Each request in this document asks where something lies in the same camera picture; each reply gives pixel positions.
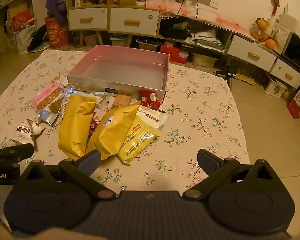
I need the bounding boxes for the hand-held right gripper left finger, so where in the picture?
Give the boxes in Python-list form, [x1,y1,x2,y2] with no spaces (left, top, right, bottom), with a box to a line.
[20,149,117,202]

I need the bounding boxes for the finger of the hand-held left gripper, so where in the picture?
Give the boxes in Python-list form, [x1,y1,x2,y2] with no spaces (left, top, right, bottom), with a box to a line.
[0,143,35,165]

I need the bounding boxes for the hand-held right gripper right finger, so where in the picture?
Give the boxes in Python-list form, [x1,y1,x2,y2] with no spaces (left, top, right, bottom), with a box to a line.
[182,148,282,201]

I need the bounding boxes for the white snack packet dark print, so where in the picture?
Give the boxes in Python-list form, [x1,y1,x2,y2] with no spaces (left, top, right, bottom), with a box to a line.
[11,119,47,148]

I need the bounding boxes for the large yellow snack packet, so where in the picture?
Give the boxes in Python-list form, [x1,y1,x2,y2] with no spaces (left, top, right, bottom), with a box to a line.
[86,104,142,160]
[58,94,97,160]

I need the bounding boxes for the small silver snack packet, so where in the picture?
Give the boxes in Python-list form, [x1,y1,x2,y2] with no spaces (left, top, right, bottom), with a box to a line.
[37,109,59,125]

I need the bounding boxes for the lemon yellow snack packet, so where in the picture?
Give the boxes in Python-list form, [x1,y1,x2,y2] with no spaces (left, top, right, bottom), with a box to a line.
[116,122,160,166]

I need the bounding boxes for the pink snack packet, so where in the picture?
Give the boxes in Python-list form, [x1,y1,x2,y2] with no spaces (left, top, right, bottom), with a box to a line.
[32,84,65,112]

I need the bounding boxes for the small golden snack packet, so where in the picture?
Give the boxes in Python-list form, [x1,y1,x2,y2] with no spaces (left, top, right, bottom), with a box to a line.
[114,94,130,108]

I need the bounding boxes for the pink storage box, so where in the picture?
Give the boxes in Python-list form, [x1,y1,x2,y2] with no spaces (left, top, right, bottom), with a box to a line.
[67,44,170,107]

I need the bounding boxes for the floral tablecloth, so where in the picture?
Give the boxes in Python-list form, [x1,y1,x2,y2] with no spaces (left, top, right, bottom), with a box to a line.
[0,49,250,230]

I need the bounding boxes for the clear wrapped snack packet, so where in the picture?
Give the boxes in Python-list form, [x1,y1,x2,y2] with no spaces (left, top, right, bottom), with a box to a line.
[61,85,75,111]

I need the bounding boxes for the white orange snack packet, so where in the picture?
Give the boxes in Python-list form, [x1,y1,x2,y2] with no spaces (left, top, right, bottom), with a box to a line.
[51,76,69,88]

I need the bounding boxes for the white shopping bag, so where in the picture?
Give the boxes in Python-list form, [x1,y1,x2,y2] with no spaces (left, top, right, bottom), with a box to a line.
[14,25,37,55]

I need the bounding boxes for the yellow egg tray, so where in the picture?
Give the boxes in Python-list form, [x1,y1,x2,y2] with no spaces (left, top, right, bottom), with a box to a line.
[236,74,257,85]

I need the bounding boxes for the black flat panel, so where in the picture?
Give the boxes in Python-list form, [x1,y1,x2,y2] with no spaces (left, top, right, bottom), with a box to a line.
[27,24,50,53]

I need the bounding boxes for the white printed storage box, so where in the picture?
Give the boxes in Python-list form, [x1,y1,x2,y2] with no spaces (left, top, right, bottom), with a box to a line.
[261,76,288,99]

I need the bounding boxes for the clear plastic container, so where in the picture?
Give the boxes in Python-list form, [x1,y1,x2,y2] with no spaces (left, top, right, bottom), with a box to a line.
[191,52,219,68]

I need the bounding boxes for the red gift bag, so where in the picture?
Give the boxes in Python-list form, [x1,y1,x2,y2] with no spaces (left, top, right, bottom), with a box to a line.
[287,76,300,120]

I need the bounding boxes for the red paper bag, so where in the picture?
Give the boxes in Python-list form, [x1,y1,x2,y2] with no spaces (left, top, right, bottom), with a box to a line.
[7,9,35,32]

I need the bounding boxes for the red printed sack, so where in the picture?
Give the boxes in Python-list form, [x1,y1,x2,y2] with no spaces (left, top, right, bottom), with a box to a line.
[44,17,68,49]

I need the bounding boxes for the red cardboard box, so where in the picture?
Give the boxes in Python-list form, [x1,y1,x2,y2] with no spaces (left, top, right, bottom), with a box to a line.
[160,44,190,64]

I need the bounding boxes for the long wooden media stand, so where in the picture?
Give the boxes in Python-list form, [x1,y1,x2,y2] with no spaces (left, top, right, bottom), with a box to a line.
[159,15,300,90]

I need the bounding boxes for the small plastic bin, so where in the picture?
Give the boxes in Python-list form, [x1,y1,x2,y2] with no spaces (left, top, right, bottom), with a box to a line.
[84,36,98,47]

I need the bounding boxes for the stack of papers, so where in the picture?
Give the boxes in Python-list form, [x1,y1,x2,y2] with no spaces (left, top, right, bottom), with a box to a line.
[187,27,227,49]

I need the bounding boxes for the plastic bin blue lid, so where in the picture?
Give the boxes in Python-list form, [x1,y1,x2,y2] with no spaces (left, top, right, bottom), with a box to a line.
[109,35,128,47]

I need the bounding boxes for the plastic bin black lid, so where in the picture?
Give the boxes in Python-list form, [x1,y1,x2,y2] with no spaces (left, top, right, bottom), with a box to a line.
[136,38,163,52]

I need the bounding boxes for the black storage case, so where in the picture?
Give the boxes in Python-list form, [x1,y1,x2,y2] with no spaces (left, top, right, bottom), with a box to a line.
[162,17,190,40]

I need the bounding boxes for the purple cloth bag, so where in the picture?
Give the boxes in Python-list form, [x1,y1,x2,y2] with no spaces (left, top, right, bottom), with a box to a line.
[45,0,67,23]

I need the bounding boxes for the microwave oven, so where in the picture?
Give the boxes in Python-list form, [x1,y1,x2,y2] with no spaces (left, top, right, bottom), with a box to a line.
[281,32,300,67]

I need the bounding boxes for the wooden drawer cabinet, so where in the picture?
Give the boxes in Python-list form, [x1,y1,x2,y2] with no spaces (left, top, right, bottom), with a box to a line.
[107,4,163,47]

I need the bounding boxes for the pink table runner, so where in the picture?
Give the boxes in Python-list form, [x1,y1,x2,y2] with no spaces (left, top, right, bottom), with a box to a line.
[146,0,248,34]

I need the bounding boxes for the white cardboard box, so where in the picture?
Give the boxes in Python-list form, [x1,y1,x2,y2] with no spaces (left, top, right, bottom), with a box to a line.
[277,4,300,30]

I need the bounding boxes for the white drawer wooden handle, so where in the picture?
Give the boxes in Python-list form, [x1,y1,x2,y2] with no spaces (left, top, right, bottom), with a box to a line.
[227,34,277,72]
[110,7,160,36]
[68,7,107,30]
[270,59,300,88]

